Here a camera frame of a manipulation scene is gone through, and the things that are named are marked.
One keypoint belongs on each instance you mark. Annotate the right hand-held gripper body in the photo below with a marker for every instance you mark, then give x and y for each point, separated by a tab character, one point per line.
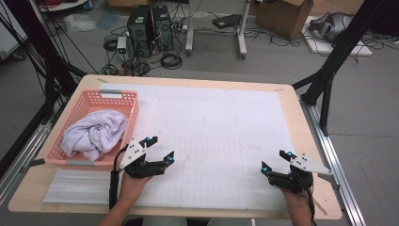
309	164

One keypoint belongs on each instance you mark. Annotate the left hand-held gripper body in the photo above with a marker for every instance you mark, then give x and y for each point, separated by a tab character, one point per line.
131	155

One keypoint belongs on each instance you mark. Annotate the lilac printed towel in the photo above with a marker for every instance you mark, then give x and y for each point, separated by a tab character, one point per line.
94	135

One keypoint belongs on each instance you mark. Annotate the pink plastic basket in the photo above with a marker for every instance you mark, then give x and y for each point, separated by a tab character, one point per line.
91	99

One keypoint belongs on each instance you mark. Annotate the person's left hand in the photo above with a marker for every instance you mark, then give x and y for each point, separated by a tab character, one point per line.
135	188

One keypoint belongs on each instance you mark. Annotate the person's right hand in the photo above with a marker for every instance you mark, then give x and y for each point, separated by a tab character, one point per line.
298	202

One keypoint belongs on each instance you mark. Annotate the pale tape strip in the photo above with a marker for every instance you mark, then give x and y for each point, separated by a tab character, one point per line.
320	207

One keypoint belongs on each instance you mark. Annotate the white grid mat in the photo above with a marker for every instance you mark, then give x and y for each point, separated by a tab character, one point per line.
219	125

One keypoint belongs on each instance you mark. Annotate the white foam sheet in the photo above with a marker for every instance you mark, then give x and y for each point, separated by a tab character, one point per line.
78	188

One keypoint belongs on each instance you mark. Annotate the small white power box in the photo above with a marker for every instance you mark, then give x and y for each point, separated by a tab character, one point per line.
121	44

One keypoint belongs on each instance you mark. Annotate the large black computer tower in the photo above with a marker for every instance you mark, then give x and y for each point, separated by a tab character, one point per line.
139	31

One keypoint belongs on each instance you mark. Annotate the white floor board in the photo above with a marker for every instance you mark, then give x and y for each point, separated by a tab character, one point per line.
326	48

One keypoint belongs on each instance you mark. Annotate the slim black computer tower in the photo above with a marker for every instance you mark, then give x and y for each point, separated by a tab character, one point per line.
163	28

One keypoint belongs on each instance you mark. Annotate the white wheeled stand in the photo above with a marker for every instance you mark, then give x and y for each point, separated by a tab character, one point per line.
189	31

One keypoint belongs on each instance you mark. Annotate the blue floor sheet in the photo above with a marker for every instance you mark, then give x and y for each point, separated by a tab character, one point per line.
108	19

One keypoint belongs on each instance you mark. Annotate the brown cardboard box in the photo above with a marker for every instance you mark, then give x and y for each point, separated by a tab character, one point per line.
282	19

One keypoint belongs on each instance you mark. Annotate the grey rounded device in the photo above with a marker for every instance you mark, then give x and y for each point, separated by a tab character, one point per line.
332	26

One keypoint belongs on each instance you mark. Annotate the clear plastic bag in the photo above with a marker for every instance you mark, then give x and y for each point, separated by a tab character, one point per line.
80	22

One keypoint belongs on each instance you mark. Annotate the black flat box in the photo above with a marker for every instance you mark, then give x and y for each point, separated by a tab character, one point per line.
227	21

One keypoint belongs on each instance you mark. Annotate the round white table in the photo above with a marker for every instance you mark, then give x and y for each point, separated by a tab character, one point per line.
67	5

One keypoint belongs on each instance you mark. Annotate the white cabinet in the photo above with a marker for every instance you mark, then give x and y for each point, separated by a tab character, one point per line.
9	37

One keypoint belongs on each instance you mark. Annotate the grey metal bracket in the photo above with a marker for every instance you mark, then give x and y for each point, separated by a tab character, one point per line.
34	163
329	179

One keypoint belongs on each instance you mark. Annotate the aluminium rail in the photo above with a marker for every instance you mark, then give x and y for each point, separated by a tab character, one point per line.
338	163
28	147

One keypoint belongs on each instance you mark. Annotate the black frame stand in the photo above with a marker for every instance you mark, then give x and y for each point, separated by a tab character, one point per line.
47	62
342	47

